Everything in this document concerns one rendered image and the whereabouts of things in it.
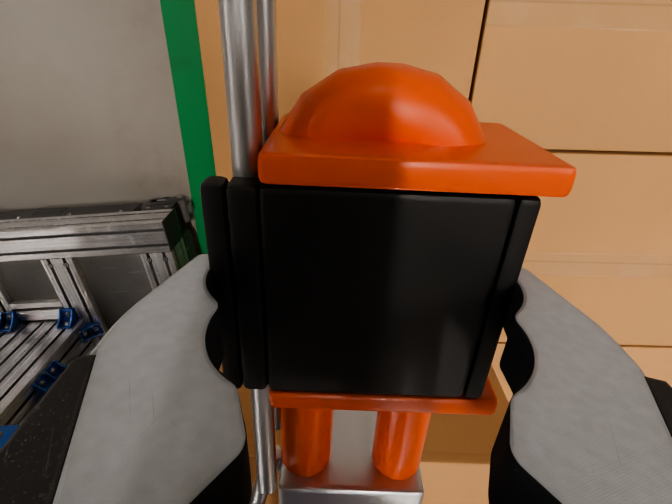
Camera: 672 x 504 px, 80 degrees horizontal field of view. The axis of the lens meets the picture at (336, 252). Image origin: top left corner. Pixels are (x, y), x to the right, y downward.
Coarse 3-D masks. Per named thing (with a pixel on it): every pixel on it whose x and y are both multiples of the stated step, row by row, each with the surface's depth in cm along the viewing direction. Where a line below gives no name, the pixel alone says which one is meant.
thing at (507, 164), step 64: (320, 192) 10; (384, 192) 10; (448, 192) 10; (512, 192) 9; (320, 256) 10; (384, 256) 10; (448, 256) 10; (512, 256) 10; (320, 320) 11; (384, 320) 11; (448, 320) 11; (320, 384) 12; (384, 384) 12; (448, 384) 12
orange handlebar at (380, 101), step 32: (384, 64) 10; (320, 96) 10; (352, 96) 10; (384, 96) 10; (416, 96) 10; (448, 96) 10; (288, 128) 11; (320, 128) 10; (352, 128) 10; (384, 128) 10; (416, 128) 10; (448, 128) 10; (480, 128) 11; (288, 416) 16; (320, 416) 16; (384, 416) 16; (416, 416) 15; (288, 448) 17; (320, 448) 17; (384, 448) 17; (416, 448) 16
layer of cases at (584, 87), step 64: (320, 0) 55; (384, 0) 55; (448, 0) 55; (512, 0) 54; (576, 0) 54; (640, 0) 54; (320, 64) 58; (448, 64) 58; (512, 64) 58; (576, 64) 58; (640, 64) 58; (512, 128) 63; (576, 128) 63; (640, 128) 62; (576, 192) 68; (640, 192) 68; (576, 256) 74; (640, 256) 74; (640, 320) 81
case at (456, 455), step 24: (504, 408) 45; (432, 432) 42; (456, 432) 42; (480, 432) 42; (432, 456) 40; (456, 456) 40; (480, 456) 40; (432, 480) 40; (456, 480) 40; (480, 480) 40
